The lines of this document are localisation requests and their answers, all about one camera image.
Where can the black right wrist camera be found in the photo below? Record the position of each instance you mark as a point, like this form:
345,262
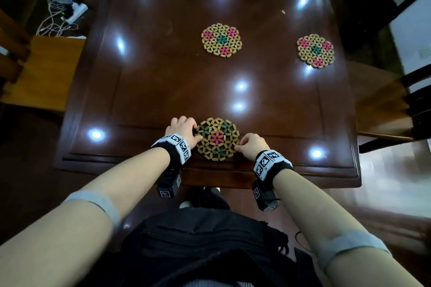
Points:
265,197

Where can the marker-patterned right wrist band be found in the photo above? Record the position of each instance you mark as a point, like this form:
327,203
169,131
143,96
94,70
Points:
269,162

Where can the round trivet with pink centre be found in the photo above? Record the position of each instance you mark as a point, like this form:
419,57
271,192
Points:
217,138

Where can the person's right hand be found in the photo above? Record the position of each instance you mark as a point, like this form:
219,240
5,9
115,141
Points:
254,145

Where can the person's left forearm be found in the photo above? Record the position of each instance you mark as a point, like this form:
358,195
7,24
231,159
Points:
101,202

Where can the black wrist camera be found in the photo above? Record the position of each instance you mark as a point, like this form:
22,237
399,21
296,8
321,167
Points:
169,184
265,197

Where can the person's right forearm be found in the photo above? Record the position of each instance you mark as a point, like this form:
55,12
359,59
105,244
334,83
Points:
323,216

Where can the marker-patterned left wrist band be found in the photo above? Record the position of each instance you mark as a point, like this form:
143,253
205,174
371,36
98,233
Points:
178,145

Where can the black bag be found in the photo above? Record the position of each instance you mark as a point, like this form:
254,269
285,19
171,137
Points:
208,246

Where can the person's right thumb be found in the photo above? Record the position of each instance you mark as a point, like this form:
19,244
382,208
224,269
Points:
240,149

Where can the round trivet with green centre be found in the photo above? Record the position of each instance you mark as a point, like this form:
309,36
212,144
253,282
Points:
315,51
221,40

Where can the dark wooden chair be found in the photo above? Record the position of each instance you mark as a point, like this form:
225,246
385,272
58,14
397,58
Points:
387,108

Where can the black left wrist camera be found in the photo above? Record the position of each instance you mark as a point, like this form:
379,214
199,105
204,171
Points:
169,184

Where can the light wooden chair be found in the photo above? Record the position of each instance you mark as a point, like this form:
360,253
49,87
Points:
43,68

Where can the person's left thumb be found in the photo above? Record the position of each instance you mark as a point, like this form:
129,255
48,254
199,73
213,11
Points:
197,139

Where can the marker-patterned wrist band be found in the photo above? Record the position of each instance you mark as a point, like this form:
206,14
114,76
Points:
269,162
178,145

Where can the person's left hand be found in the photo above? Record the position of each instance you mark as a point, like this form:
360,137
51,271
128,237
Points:
181,128

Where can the white power strip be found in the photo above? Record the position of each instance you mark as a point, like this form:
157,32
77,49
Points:
76,12

